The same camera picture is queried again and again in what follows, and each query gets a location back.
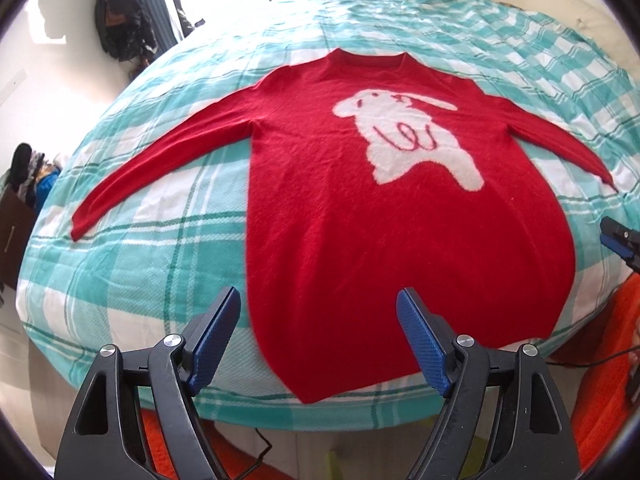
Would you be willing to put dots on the red sweater with white rabbit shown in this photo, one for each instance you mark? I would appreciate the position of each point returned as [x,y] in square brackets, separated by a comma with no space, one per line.
[400,260]

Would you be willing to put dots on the cream headboard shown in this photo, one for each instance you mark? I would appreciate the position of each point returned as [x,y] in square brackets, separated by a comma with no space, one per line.
[565,15]

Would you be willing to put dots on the orange fleece clothing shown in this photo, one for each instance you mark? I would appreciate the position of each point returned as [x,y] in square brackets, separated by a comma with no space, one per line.
[600,360]

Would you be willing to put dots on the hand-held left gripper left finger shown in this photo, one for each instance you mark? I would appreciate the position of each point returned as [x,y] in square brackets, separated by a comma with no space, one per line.
[218,340]

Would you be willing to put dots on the dark hanging clothes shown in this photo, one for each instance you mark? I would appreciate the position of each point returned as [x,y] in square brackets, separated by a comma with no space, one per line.
[125,15]

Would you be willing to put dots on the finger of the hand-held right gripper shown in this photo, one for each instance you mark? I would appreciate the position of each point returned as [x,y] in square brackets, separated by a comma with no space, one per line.
[614,240]
[633,261]

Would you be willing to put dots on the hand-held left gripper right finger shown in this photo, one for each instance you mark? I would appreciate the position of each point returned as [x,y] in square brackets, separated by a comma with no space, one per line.
[423,341]

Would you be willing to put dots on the teal plaid bed blanket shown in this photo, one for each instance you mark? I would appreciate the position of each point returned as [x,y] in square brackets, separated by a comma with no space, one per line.
[150,285]

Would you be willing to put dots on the red and black clothes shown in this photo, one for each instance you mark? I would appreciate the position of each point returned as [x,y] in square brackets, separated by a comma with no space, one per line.
[186,12]

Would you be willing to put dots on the dark items beside bed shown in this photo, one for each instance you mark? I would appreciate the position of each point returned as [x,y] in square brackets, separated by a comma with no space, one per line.
[15,240]

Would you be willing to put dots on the heap of clothes and bags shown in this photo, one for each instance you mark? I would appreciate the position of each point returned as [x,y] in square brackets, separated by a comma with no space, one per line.
[35,175]

